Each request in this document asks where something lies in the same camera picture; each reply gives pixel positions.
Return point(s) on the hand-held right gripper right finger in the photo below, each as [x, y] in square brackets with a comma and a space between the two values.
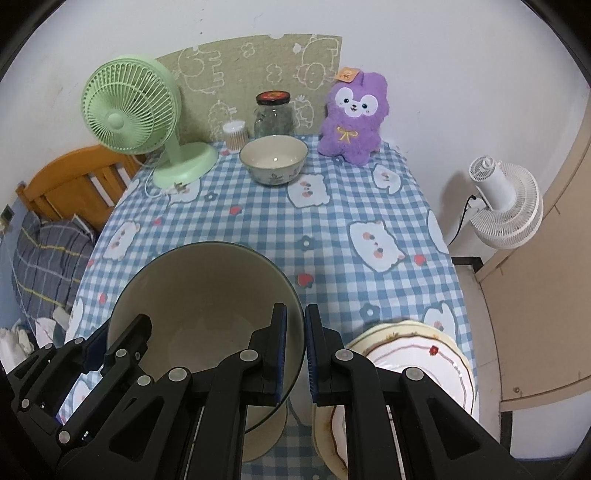
[310, 355]

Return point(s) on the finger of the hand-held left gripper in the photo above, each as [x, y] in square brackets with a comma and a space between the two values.
[93, 353]
[129, 337]

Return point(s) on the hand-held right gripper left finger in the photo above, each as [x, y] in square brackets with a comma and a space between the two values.
[280, 350]

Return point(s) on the blue floral ceramic bowl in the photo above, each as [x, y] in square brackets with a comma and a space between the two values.
[272, 170]
[198, 304]

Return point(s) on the white plate with red pattern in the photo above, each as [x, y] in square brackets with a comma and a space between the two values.
[415, 350]

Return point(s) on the round yellow floral plate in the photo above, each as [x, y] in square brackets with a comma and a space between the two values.
[470, 369]

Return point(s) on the white crumpled cloth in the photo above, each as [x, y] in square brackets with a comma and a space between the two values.
[14, 339]

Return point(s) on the blue checkered tablecloth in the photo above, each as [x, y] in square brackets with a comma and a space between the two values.
[323, 221]

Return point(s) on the wooden chair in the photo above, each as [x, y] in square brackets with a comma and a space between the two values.
[60, 180]

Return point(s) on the cotton swab container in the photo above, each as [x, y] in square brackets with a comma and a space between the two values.
[234, 136]

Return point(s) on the purple plush toy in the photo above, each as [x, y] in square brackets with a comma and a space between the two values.
[351, 138]

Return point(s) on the green desk fan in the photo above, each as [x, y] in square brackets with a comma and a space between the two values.
[124, 106]

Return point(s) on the glass jar with dark lid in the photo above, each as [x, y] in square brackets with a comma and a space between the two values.
[273, 120]

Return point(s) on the beige door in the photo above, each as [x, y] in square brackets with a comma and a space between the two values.
[545, 300]

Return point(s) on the white standing fan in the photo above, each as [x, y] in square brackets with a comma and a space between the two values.
[512, 203]

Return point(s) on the wall socket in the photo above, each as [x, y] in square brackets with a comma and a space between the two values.
[6, 214]

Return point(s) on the green printed wall mat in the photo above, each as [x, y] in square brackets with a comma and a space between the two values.
[258, 64]

